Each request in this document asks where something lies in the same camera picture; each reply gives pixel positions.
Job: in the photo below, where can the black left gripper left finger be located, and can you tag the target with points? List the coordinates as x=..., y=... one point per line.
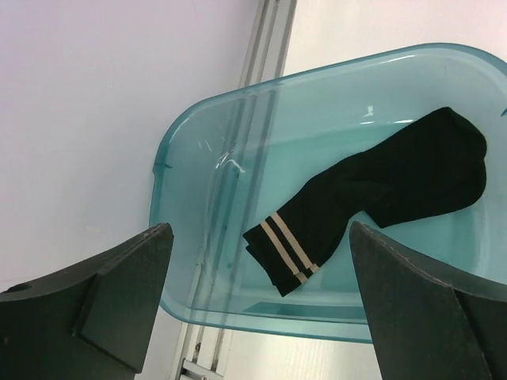
x=91, y=320

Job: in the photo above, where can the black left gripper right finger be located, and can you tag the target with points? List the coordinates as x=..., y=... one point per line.
x=427, y=319

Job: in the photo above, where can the black sock with beige stripes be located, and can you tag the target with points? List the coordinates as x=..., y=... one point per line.
x=432, y=167

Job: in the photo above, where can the teal transparent plastic basin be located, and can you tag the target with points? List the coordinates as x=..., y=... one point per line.
x=324, y=115

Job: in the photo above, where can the aluminium frame post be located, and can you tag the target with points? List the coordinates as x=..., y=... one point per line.
x=204, y=186

